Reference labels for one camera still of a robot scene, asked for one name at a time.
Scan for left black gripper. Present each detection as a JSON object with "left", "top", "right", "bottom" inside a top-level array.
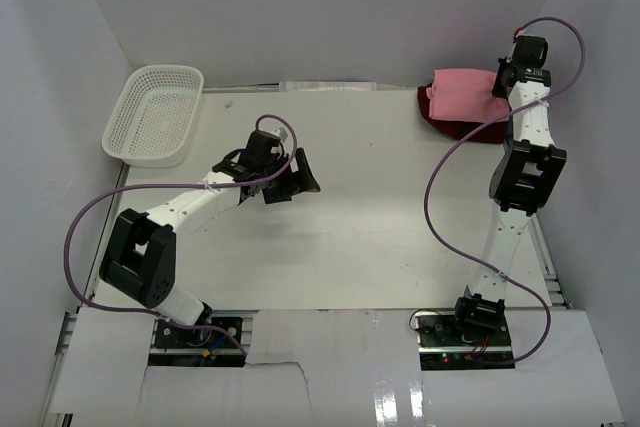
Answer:
[{"left": 260, "top": 148, "right": 319, "bottom": 204}]

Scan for pink t shirt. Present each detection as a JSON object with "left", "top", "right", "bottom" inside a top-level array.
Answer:
[{"left": 426, "top": 69, "right": 509, "bottom": 123}]

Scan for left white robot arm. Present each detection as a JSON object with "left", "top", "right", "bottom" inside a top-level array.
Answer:
[{"left": 99, "top": 129, "right": 320, "bottom": 346}]

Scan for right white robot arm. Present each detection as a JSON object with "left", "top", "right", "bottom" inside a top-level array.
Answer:
[{"left": 451, "top": 34, "right": 567, "bottom": 346}]

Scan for folded dark red t shirt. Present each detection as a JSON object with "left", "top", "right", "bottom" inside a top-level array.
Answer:
[{"left": 417, "top": 83, "right": 508, "bottom": 145}]

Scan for papers at back edge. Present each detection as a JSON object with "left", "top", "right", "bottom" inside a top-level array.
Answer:
[{"left": 278, "top": 81, "right": 377, "bottom": 93}]

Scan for white plastic mesh basket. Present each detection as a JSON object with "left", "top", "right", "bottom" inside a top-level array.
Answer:
[{"left": 102, "top": 65, "right": 204, "bottom": 168}]

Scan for white paper sheet front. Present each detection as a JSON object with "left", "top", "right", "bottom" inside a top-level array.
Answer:
[{"left": 49, "top": 310, "right": 623, "bottom": 426}]

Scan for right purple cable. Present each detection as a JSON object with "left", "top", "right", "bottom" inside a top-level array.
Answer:
[{"left": 423, "top": 16, "right": 587, "bottom": 363}]

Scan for purple cable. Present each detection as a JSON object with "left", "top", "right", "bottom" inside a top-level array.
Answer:
[
  {"left": 64, "top": 114, "right": 300, "bottom": 356},
  {"left": 423, "top": 16, "right": 587, "bottom": 363}
]

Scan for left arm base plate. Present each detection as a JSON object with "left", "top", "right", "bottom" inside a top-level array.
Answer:
[{"left": 148, "top": 320, "right": 245, "bottom": 368}]

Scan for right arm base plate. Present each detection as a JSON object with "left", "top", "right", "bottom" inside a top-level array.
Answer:
[{"left": 408, "top": 309, "right": 514, "bottom": 372}]

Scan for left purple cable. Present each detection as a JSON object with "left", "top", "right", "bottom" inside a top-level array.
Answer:
[{"left": 64, "top": 114, "right": 300, "bottom": 356}]

